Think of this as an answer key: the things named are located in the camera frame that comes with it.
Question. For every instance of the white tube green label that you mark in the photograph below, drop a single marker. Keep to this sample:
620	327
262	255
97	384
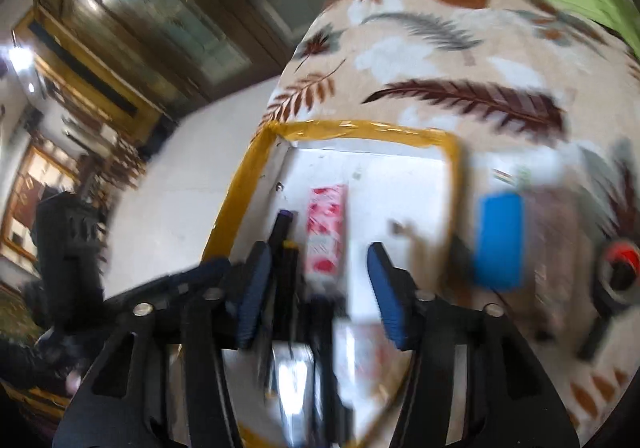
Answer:
520	175

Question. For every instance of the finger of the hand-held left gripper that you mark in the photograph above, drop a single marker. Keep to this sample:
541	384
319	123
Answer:
170	285

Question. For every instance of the clear plastic packet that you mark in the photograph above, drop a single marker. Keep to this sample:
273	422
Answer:
550	253

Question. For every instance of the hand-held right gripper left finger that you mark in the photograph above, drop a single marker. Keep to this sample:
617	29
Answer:
255	293

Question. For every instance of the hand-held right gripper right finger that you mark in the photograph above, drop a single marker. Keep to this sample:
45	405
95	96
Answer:
390	298

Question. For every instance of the leaf print blanket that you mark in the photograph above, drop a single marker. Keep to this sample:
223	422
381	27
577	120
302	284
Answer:
450	53

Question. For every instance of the short black marker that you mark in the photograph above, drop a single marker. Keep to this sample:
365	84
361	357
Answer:
595	338

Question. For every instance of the shiny silver object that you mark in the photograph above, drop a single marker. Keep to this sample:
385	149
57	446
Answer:
292	388

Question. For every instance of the wooden glass cabinet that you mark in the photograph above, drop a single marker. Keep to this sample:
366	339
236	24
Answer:
165	3

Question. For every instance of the wooden framed door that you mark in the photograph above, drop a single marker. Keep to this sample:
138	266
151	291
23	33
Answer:
30	188

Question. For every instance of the blue rectangular block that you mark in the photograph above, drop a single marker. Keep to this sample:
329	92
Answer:
500	238

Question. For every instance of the white foam box yellow tape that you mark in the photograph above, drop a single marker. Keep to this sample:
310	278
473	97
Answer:
390	188

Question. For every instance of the black tape roll red core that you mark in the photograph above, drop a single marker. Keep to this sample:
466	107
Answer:
605	295

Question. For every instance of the red white patterned packet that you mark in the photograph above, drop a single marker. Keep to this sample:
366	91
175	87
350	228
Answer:
325	228

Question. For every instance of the black marker blue cap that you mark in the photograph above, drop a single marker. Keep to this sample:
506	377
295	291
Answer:
282	228

